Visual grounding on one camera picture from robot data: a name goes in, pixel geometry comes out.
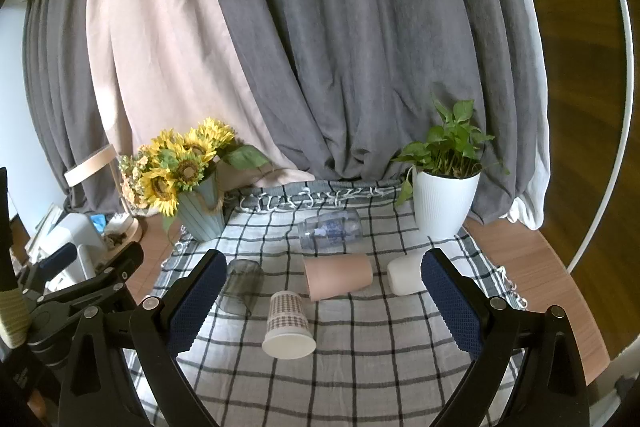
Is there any white ribbed plant pot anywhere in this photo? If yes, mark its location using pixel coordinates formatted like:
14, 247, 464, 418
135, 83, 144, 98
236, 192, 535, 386
412, 167, 482, 239

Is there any white desk lamp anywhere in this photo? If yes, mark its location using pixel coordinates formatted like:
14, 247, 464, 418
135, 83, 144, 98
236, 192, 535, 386
64, 144, 145, 244

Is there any pink cup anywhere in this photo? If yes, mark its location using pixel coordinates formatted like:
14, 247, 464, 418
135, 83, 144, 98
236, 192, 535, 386
303, 254, 374, 303

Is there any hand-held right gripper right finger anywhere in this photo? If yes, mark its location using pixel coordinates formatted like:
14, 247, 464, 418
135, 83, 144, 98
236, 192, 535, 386
421, 249, 591, 427

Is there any white sheer curtain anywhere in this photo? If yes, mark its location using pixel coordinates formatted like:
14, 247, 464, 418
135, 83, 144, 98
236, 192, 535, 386
500, 0, 551, 230

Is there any sunflower bouquet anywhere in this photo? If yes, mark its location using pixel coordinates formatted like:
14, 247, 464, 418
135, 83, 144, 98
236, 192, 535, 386
137, 117, 273, 233

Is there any small dried flower bunch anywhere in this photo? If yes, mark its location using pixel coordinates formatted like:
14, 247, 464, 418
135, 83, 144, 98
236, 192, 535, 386
117, 147, 156, 210

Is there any grey curtain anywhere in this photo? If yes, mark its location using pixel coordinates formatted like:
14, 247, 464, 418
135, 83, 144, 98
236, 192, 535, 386
192, 0, 546, 228
22, 0, 126, 215

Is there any pale blue ribbed vase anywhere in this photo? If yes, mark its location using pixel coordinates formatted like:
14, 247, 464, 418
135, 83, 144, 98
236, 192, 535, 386
175, 174, 228, 243

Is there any white appliance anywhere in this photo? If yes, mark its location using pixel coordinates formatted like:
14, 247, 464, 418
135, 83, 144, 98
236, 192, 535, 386
42, 213, 108, 293

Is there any patterned paper cup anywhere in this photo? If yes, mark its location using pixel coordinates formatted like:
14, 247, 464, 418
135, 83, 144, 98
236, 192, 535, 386
261, 291, 317, 360

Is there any clear printed glass cup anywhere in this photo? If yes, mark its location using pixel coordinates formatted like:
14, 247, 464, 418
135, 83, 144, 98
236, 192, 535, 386
297, 208, 362, 252

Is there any smoky grey glass cup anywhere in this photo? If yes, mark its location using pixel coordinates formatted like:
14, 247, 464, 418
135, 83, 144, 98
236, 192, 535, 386
220, 258, 265, 318

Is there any beige pink curtain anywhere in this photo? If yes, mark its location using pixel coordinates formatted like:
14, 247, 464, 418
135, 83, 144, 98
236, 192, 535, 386
87, 0, 316, 190

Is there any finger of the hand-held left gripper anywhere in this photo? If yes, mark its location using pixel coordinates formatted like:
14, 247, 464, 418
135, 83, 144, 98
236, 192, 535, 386
17, 243, 79, 303
45, 241, 146, 310

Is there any white cup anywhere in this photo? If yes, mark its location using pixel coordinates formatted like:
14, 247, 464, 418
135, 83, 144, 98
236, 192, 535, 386
387, 254, 428, 297

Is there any green potted plant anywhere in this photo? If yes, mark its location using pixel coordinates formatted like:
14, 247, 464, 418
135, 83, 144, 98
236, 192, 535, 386
390, 97, 511, 208

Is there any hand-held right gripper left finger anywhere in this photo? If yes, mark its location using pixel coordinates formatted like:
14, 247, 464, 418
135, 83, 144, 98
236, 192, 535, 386
57, 249, 228, 427

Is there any white ring frame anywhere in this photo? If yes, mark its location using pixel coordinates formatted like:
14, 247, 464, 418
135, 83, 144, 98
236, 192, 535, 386
567, 0, 632, 275

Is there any checked tablecloth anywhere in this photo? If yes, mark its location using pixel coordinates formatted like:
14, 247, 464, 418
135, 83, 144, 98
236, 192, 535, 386
125, 179, 531, 427

